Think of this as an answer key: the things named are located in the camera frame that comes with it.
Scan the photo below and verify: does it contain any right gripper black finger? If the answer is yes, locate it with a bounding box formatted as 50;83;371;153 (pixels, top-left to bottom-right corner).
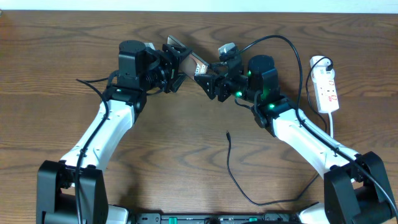
208;62;228;70
194;74;218;100

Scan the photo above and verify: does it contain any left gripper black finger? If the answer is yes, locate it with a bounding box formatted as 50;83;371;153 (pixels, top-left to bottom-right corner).
162;44;192;61
172;73;187;93

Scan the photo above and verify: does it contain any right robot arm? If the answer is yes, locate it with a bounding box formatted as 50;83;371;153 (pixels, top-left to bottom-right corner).
192;55;397;223

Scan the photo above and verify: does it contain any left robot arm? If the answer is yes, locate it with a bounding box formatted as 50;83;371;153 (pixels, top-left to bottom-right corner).
36;40;192;223

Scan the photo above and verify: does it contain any white USB charger adapter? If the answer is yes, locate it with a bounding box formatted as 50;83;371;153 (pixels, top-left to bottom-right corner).
310;55;335;81

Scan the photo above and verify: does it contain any white power strip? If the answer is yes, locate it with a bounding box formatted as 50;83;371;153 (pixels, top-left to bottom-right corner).
310;72;340;114

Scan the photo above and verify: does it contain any black USB charging cable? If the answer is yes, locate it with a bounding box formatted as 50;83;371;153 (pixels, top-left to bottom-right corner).
226;56;334;207

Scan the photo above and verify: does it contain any white power strip cord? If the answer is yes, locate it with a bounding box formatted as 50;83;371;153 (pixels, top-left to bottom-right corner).
328;112;335;139

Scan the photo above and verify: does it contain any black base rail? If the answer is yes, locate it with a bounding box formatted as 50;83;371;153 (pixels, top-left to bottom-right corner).
127;212;301;224

